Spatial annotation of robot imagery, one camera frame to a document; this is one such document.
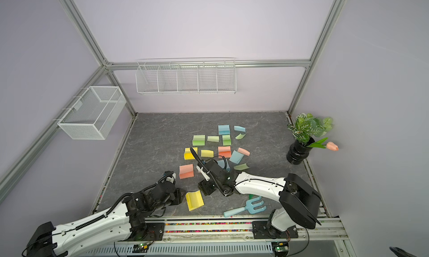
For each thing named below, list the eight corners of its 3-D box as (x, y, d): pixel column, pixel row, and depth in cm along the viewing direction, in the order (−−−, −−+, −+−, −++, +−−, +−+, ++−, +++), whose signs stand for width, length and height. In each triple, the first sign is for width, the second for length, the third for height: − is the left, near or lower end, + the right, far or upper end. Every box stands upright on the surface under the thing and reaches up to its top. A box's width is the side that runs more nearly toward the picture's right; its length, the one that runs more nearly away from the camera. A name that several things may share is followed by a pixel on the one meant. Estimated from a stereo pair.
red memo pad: (179, 179, 92) (179, 177, 90) (179, 167, 96) (178, 165, 94) (194, 176, 92) (193, 175, 91) (193, 165, 97) (192, 163, 95)
